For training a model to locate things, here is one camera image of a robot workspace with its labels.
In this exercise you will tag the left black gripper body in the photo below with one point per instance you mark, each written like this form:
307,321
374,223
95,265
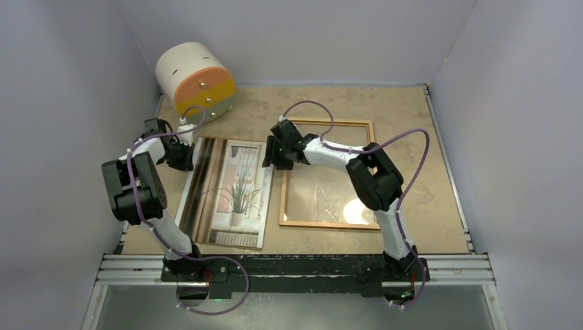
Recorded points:
178,157

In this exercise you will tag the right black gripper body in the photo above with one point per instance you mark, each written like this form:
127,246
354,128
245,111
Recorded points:
282,159

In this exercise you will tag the clear glass pane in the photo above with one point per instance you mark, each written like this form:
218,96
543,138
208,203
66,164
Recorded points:
328,191

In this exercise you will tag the plant photo print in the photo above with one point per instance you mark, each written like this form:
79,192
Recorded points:
232,191

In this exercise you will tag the brown frame backing board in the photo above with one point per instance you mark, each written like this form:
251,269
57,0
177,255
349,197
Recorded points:
268,200

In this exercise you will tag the wooden picture frame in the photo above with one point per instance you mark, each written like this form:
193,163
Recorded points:
328,225

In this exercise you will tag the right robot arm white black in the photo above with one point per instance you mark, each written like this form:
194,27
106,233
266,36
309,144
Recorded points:
375,179

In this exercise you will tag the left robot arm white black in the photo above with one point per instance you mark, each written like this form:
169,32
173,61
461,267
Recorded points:
136,193

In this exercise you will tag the round three-drawer cabinet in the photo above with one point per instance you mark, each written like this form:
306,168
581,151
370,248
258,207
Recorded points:
198,86

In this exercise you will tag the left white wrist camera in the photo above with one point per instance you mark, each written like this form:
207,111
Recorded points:
186,132

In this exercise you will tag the black aluminium mounting rail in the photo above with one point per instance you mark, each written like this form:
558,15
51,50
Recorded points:
368,275

